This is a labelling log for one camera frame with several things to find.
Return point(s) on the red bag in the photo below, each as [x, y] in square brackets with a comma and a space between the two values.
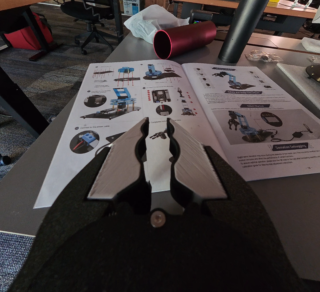
[25, 37]

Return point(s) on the dark round object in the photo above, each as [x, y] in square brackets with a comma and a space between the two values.
[5, 160]

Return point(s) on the white foam sheet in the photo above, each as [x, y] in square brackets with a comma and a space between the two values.
[295, 79]

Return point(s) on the open instruction manual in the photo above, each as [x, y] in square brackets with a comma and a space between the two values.
[175, 92]

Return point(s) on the grey desk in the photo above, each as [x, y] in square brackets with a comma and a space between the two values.
[275, 209]

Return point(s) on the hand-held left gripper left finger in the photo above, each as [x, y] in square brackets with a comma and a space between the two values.
[117, 164]

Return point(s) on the small clear parts bag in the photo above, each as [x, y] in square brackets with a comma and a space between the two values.
[262, 56]
[314, 59]

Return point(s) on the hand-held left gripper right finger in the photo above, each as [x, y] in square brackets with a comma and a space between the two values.
[197, 167]

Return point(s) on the red metal tube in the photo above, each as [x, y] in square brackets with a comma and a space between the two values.
[190, 37]

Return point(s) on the black office chair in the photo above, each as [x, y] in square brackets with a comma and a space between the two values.
[80, 9]

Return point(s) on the white plastic bag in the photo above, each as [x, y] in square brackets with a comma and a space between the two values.
[142, 22]

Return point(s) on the white bubble wrap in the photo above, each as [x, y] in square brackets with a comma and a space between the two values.
[311, 44]

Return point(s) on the dark grey pole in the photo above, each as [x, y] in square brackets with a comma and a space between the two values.
[245, 22]

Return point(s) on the black power station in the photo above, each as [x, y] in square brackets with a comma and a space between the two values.
[200, 14]

